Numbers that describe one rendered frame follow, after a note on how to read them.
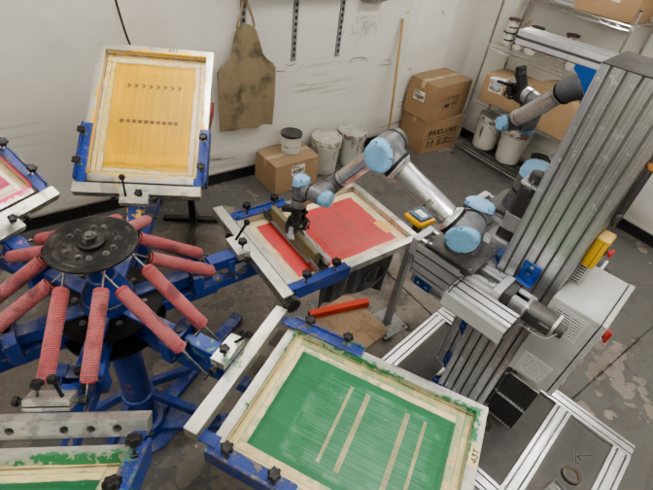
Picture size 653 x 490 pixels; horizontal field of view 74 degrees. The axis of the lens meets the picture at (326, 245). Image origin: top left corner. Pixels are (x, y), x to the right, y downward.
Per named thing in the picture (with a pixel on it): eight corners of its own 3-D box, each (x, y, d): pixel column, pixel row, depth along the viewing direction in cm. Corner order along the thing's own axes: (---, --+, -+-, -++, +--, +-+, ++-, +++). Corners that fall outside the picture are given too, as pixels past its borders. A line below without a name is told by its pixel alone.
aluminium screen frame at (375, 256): (353, 186, 262) (354, 181, 260) (420, 242, 229) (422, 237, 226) (232, 223, 223) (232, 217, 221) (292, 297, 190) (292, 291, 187)
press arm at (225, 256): (241, 253, 202) (241, 244, 198) (247, 261, 198) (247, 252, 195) (205, 264, 193) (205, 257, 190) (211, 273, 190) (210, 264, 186)
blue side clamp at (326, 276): (342, 270, 208) (344, 260, 203) (348, 277, 205) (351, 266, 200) (288, 293, 193) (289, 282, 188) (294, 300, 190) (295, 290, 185)
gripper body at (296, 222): (295, 234, 201) (297, 214, 193) (286, 224, 206) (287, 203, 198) (309, 229, 205) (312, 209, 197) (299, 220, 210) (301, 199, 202)
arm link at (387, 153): (495, 226, 162) (390, 122, 161) (484, 246, 151) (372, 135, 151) (470, 241, 170) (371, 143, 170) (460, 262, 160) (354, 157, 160)
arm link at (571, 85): (582, 91, 164) (496, 137, 210) (603, 91, 167) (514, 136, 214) (576, 62, 165) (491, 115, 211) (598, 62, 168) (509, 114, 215)
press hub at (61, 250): (171, 381, 256) (130, 190, 169) (197, 437, 234) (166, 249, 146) (99, 414, 237) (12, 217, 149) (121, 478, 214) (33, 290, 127)
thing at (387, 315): (388, 306, 321) (421, 199, 259) (408, 328, 308) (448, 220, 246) (364, 318, 310) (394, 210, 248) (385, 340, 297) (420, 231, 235)
